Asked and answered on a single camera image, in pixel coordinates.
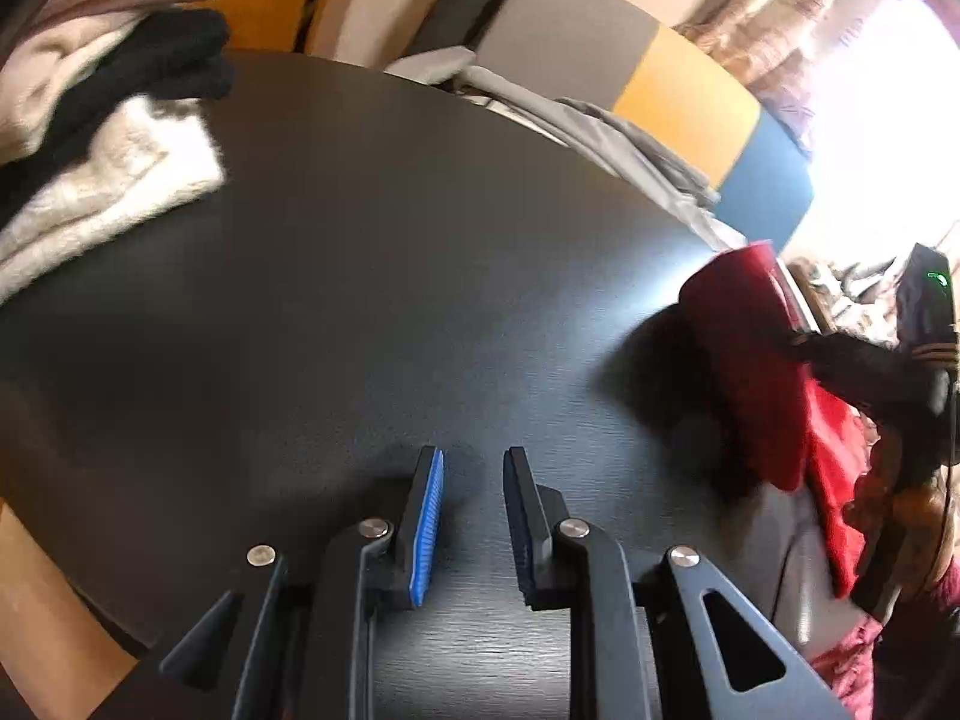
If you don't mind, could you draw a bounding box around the red knit sweater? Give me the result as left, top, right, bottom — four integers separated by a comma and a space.
679, 242, 867, 598

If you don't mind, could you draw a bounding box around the right hand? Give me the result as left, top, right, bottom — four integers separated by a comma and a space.
843, 422, 958, 600

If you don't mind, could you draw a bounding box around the pink ruffled bedding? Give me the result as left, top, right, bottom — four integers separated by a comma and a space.
811, 616, 882, 720

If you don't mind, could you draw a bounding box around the grey garment on chair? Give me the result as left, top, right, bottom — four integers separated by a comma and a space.
386, 46, 747, 252

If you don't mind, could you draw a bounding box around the pink patterned curtain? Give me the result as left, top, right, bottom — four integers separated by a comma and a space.
679, 0, 890, 153

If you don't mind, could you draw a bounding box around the white fluffy folded garment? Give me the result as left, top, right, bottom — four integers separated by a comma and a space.
2, 94, 224, 301

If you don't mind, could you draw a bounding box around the grey yellow blue chair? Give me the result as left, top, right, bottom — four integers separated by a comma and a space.
460, 0, 814, 249

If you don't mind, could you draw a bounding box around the black folded garment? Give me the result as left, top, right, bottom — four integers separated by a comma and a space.
2, 8, 233, 220

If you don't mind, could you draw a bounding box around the cream folded sweater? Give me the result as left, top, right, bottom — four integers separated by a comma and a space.
0, 10, 146, 164

